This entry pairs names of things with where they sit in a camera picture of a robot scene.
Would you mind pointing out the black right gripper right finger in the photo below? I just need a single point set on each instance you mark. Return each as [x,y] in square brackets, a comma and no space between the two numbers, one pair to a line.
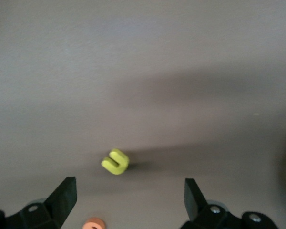
[193,200]

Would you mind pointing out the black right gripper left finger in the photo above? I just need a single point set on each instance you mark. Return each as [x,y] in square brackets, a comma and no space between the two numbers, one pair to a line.
[59,200]

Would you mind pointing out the orange foam letter e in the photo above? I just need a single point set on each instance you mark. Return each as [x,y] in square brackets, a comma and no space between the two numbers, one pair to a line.
[88,224]

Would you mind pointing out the yellow foam letter u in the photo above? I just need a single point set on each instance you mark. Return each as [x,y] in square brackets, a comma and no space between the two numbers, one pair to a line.
[114,170]

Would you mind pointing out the brown table cover sheet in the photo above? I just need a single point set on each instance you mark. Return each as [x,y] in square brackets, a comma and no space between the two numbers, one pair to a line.
[133,59]

